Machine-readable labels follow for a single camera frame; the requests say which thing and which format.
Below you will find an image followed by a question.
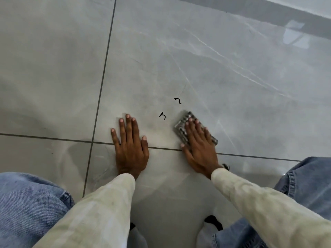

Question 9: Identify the person's left hand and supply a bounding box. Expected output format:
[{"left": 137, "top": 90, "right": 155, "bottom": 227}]
[{"left": 111, "top": 114, "right": 150, "bottom": 179}]

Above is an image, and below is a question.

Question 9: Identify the person's right hand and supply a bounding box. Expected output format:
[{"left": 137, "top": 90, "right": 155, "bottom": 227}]
[{"left": 180, "top": 118, "right": 224, "bottom": 180}]

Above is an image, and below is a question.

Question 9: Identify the grey patterned scrub pad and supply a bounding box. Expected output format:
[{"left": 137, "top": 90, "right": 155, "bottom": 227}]
[{"left": 173, "top": 110, "right": 219, "bottom": 148}]

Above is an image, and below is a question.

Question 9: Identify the person's left forearm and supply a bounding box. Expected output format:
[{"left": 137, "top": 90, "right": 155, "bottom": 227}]
[{"left": 32, "top": 173, "right": 136, "bottom": 248}]

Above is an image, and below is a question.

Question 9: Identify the person's right forearm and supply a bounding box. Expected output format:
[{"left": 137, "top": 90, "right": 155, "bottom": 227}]
[{"left": 210, "top": 168, "right": 331, "bottom": 248}]

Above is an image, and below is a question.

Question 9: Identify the black footwear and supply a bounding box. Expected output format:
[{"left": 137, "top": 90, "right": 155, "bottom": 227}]
[{"left": 204, "top": 215, "right": 223, "bottom": 232}]

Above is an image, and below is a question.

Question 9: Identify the person's right leg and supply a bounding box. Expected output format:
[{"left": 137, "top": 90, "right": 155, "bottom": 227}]
[{"left": 203, "top": 157, "right": 331, "bottom": 248}]

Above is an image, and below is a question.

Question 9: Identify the person's leg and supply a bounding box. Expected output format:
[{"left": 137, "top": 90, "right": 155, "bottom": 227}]
[
  {"left": 0, "top": 172, "right": 148, "bottom": 248},
  {"left": 203, "top": 157, "right": 331, "bottom": 248}
]

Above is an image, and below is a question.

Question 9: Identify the person's left leg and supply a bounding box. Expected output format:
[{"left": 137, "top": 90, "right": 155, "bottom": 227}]
[{"left": 0, "top": 172, "right": 148, "bottom": 248}]

